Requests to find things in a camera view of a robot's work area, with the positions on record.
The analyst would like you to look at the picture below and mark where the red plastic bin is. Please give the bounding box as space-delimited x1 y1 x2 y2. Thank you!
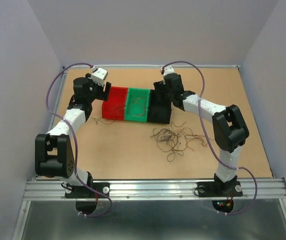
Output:
102 86 128 121

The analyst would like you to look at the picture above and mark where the black plastic bin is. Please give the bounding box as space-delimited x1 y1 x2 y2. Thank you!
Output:
147 89 172 124

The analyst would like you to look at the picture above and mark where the green plastic bin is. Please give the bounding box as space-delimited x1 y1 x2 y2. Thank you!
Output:
124 87 150 123

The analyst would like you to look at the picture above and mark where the thin cable bundle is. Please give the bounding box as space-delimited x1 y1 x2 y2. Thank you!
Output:
150 121 210 162

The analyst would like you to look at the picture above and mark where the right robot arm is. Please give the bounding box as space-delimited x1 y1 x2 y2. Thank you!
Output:
154 71 249 195

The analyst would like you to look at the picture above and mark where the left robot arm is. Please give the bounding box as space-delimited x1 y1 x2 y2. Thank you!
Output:
35 68 111 197

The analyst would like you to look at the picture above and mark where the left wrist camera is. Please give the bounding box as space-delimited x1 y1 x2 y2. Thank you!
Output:
90 66 108 87

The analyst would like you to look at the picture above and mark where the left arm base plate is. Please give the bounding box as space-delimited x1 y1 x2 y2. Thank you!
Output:
61 182 110 199

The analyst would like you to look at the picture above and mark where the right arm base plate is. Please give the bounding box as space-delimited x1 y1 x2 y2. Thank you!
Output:
194 181 243 198

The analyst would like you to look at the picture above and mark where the aluminium rail frame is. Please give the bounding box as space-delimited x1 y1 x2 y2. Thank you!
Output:
22 64 286 201

